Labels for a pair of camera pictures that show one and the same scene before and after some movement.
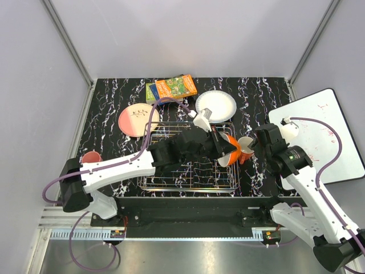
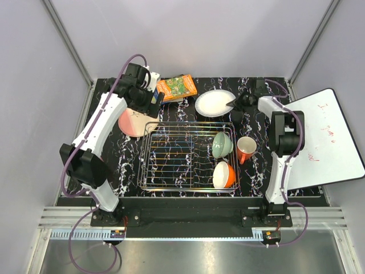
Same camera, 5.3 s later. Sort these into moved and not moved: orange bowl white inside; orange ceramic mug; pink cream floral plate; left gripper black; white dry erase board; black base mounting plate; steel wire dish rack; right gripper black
Moved: left gripper black; right gripper black; orange bowl white inside
Not moved: pink cream floral plate; white dry erase board; steel wire dish rack; black base mounting plate; orange ceramic mug
